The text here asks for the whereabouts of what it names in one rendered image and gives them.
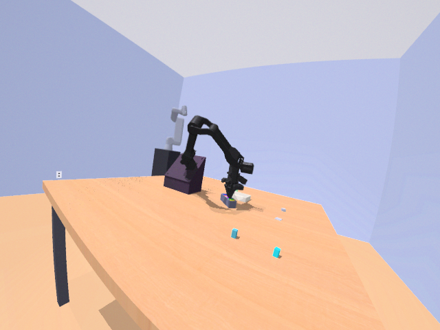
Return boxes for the small light blue block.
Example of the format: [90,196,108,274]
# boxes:
[230,228,238,239]

